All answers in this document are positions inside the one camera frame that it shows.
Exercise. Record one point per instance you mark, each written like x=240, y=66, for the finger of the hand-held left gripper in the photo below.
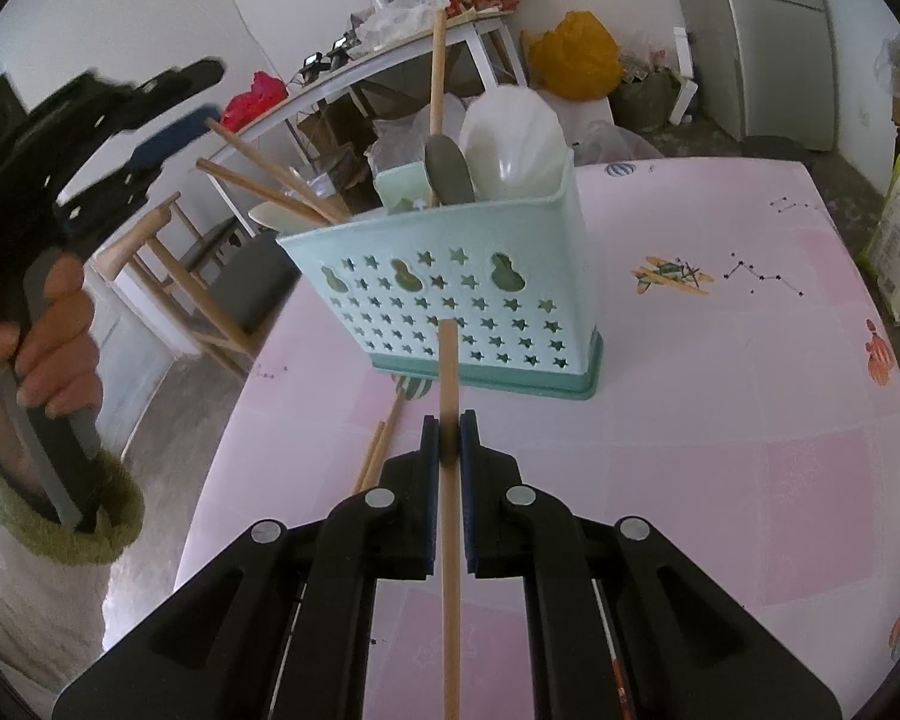
x=169, y=136
x=187, y=79

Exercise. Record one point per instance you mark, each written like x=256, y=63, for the white plastic bag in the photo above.
x=397, y=19

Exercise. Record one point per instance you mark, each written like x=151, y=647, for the white frame desk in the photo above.
x=390, y=52

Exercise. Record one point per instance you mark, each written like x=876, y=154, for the person's left hand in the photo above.
x=64, y=345

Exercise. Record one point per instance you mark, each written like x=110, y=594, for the wooden chair dark seat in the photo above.
x=195, y=292

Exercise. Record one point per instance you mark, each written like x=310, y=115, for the red cloth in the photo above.
x=251, y=101

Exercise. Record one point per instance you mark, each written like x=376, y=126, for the person's left forearm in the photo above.
x=30, y=600

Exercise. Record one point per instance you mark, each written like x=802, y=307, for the large metal spoon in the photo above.
x=450, y=172

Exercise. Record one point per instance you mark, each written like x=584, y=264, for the bundle of wooden chopsticks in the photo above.
x=375, y=450

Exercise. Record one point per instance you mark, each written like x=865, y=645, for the mint green utensil holder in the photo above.
x=450, y=292

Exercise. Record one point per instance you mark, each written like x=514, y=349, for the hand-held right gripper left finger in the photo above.
x=429, y=465

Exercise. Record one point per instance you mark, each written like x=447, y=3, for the yellow plastic bag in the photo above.
x=574, y=52

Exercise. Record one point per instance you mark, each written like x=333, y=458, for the white plastic ladle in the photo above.
x=510, y=142

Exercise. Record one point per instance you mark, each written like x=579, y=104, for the clear plastic bag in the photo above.
x=615, y=142
x=894, y=75

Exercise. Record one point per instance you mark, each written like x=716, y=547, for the black device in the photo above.
x=311, y=60
x=341, y=45

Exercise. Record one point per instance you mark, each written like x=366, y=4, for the white spoon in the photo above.
x=281, y=219

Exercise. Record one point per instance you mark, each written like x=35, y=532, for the grey refrigerator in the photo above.
x=780, y=37

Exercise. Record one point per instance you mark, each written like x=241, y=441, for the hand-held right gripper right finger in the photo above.
x=469, y=465

